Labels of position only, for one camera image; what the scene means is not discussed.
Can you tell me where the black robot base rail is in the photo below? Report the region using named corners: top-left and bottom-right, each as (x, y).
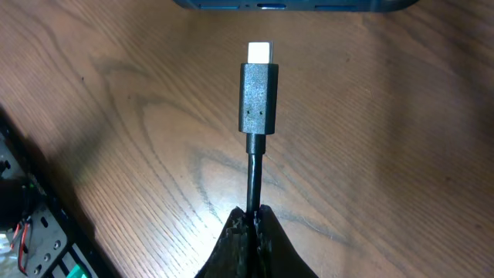
top-left (1, 112), bottom-right (118, 277)

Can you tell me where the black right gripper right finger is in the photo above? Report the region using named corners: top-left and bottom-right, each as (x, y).
top-left (254, 205), bottom-right (317, 278)

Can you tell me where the black USB charging cable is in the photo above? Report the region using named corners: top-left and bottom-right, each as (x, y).
top-left (238, 41), bottom-right (279, 215)

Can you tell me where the blue Galaxy smartphone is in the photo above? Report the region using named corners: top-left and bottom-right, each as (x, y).
top-left (174, 0), bottom-right (418, 12)

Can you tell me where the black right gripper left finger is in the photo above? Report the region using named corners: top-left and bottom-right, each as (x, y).
top-left (195, 207), bottom-right (255, 278)

